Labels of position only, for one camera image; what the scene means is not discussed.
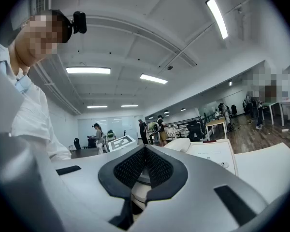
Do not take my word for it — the dark armchair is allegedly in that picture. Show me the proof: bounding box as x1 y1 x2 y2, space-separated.
87 135 97 149

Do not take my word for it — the wooden-top white table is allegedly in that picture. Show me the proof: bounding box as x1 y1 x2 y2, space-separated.
204 116 228 141

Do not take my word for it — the dark-top white-frame table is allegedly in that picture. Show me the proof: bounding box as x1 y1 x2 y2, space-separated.
71 147 100 160

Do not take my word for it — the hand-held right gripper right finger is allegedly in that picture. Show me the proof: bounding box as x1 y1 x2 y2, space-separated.
128 145 268 232

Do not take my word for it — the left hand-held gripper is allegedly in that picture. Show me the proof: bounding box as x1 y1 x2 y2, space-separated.
108 134 137 152

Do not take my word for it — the checkered cloth table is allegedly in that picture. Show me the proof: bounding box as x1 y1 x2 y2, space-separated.
164 126 188 141

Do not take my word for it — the light blue cloth piece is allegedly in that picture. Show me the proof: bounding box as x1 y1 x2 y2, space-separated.
15 75 32 94

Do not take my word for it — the white desk telephone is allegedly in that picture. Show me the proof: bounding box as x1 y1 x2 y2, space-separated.
163 138 239 177

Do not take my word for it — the person's head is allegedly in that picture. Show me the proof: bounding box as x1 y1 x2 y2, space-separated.
8 8 72 67

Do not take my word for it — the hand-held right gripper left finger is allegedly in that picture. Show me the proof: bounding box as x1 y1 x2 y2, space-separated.
50 144 146 232

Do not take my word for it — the white work table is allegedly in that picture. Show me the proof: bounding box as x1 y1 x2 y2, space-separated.
233 141 290 206

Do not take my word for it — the teal-top white table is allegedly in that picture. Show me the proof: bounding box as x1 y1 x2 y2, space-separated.
262 101 285 127

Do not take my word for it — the black head camera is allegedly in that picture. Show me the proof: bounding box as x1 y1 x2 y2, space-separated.
72 11 87 35

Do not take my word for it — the black head strap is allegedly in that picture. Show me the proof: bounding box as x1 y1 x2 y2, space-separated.
52 10 74 43

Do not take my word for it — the person's white shirt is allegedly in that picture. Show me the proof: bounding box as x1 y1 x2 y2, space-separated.
0 40 72 163

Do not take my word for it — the black office chair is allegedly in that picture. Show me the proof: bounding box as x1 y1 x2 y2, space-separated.
186 120 206 142

